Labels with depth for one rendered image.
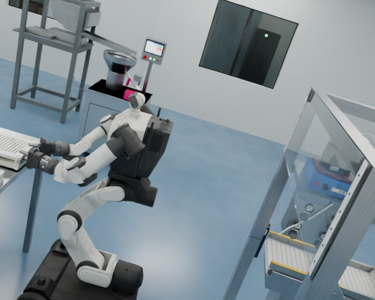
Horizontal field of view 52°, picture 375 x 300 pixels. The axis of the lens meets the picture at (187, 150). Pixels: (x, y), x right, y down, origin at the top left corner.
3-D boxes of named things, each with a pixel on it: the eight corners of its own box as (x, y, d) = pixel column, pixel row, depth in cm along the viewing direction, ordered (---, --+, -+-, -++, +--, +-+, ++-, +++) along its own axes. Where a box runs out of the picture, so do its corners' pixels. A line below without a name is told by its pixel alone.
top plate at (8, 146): (38, 145, 223) (39, 141, 222) (18, 161, 200) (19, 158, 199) (-3, 134, 222) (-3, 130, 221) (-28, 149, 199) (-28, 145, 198)
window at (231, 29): (197, 66, 659) (218, -4, 617) (197, 66, 660) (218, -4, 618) (273, 90, 665) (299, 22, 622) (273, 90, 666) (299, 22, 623)
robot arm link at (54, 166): (41, 175, 199) (61, 183, 198) (50, 156, 201) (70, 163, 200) (50, 177, 210) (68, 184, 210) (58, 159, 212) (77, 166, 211)
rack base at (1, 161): (37, 153, 224) (38, 149, 224) (18, 169, 202) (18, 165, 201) (-4, 141, 224) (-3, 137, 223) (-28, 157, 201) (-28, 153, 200)
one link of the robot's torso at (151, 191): (154, 200, 224) (162, 174, 218) (151, 212, 212) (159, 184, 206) (108, 187, 223) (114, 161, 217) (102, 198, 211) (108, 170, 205)
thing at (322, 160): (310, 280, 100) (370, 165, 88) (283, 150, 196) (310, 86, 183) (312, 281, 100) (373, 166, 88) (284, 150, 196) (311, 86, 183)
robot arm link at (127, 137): (121, 161, 185) (144, 144, 186) (119, 162, 176) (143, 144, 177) (106, 142, 184) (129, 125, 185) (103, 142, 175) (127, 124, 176)
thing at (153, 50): (131, 92, 431) (145, 37, 408) (133, 90, 440) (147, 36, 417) (151, 98, 432) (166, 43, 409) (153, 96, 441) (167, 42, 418)
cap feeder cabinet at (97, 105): (72, 154, 422) (86, 88, 394) (88, 137, 475) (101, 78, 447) (128, 170, 424) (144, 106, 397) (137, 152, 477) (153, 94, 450)
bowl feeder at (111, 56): (93, 86, 409) (100, 52, 395) (102, 80, 442) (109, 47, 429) (137, 99, 411) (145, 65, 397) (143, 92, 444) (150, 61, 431)
